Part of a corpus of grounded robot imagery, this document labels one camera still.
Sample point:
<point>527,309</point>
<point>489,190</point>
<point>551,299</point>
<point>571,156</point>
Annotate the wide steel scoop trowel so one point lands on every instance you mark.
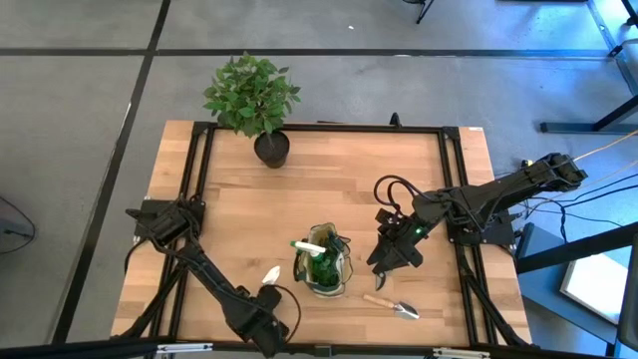
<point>406,310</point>

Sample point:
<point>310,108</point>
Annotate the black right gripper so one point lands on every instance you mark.
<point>404,232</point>

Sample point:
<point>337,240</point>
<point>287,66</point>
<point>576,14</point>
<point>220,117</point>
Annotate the black knob on table edge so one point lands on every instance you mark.
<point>396,120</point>

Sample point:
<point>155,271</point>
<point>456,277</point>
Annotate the black slanted floor beam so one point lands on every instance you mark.
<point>573,249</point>

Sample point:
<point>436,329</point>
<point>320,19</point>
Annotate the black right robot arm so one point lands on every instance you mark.
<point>498,194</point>

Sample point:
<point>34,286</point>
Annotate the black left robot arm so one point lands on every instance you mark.
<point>209,271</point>

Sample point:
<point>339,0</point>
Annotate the black table frame extrusion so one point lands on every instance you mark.
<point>349,128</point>

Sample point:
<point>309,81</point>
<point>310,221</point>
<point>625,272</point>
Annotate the white flat board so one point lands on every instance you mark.
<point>593,286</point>

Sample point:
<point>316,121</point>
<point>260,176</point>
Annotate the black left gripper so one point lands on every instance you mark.
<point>266,334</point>

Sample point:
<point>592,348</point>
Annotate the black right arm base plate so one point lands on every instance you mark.
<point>498,234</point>

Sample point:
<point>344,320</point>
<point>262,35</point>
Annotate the silver beam bracket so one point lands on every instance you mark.
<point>184,348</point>
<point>461,353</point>

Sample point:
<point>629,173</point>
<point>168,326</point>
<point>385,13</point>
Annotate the black floor stand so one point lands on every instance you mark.
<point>423,12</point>

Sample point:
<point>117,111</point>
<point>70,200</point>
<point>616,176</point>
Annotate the cream canvas gardening bag green trim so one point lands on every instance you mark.
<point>324,292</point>

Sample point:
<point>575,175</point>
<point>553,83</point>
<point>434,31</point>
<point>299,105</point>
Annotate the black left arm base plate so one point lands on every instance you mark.
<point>141,230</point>

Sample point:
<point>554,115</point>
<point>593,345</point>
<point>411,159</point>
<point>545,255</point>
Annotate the black front frame beam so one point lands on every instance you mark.
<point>75,349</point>

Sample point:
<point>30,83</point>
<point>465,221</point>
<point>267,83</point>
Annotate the black desk leg frame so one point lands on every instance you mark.
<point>573,127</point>

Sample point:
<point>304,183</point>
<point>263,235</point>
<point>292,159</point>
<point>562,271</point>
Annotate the green potted tree black pot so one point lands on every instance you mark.
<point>249,100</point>

